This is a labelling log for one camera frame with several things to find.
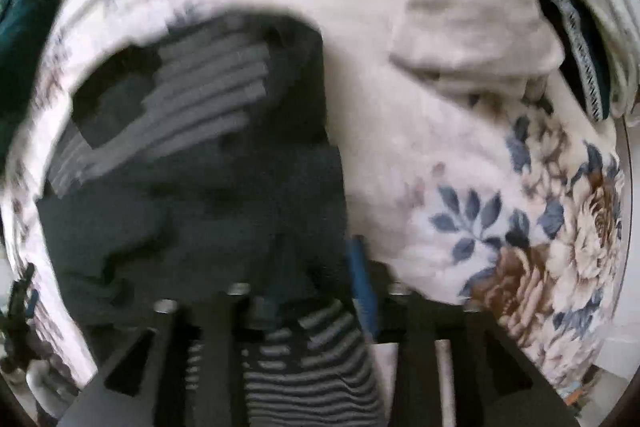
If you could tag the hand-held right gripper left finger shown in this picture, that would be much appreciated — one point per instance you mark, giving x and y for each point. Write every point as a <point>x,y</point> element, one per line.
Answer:
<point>220,357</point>

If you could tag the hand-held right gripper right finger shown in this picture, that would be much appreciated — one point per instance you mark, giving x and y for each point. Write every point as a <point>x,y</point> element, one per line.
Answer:
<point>362,277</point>

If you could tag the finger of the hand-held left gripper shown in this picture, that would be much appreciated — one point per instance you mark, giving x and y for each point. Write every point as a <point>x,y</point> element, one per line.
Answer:
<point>17,307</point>

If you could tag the dark grey striped shirt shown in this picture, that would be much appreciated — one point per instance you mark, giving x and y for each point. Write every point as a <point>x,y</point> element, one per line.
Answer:
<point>210,207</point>

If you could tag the white floral blanket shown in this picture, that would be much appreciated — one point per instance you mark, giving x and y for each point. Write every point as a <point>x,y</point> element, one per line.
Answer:
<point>390,147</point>

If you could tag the beige cloth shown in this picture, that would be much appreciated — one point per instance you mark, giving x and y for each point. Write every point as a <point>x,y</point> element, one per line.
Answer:
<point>465,7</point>

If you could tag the dark cloth with teal trim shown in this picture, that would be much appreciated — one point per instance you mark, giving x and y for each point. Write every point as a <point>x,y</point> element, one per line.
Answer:
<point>575,37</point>

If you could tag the white folded cloth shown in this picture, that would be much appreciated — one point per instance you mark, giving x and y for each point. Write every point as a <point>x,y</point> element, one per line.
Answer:
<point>617,42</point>

